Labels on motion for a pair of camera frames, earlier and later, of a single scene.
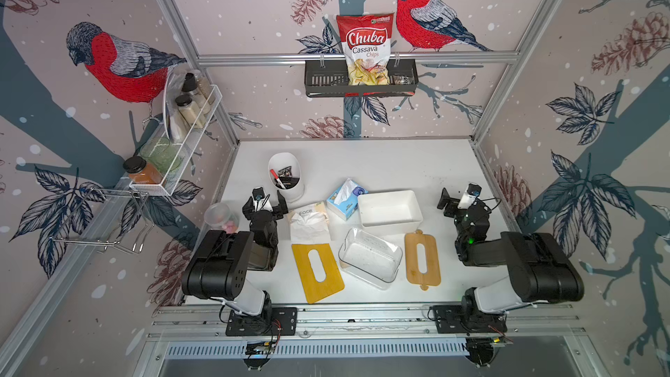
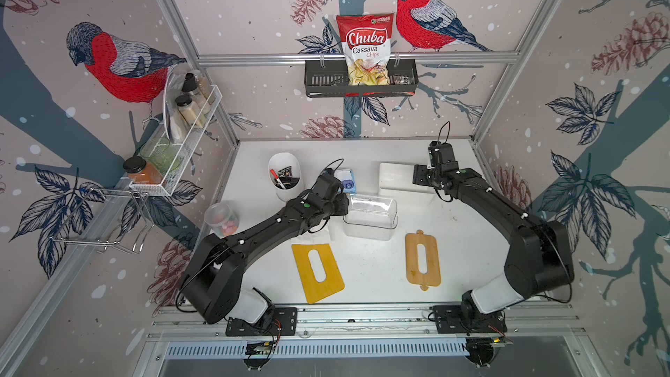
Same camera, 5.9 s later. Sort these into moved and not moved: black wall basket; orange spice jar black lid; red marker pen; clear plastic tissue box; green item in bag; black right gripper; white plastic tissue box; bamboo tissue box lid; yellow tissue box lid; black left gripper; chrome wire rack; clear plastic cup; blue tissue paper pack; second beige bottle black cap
Moved: black left gripper; blue tissue paper pack; white plastic tissue box; black right gripper; clear plastic tissue box
Not moved: orange spice jar black lid; clear plastic cup; black wall basket; bamboo tissue box lid; green item in bag; chrome wire rack; yellow tissue box lid; second beige bottle black cap; red marker pen
